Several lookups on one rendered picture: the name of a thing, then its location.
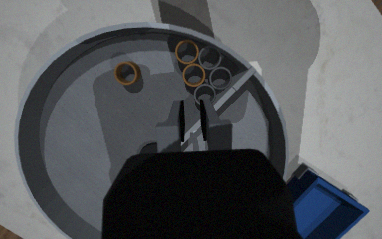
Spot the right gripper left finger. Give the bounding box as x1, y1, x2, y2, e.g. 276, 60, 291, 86
155, 99, 186, 154

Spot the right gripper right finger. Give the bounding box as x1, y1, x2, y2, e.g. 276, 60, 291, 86
198, 99, 233, 151

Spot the steel bushing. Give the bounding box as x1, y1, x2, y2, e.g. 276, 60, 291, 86
208, 66, 233, 91
193, 83, 217, 105
197, 45, 223, 70

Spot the bronze bushing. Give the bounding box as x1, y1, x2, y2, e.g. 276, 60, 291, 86
113, 61, 142, 86
181, 63, 207, 88
174, 39, 200, 65

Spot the grey corner guide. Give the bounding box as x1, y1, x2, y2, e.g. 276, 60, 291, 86
341, 188, 360, 202
290, 162, 310, 182

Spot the grey turntable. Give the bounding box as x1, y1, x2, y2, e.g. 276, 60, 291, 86
14, 22, 290, 239

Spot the blue crate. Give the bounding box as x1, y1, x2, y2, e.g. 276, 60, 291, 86
286, 168, 370, 239

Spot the white table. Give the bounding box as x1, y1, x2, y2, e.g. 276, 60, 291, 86
0, 0, 382, 239

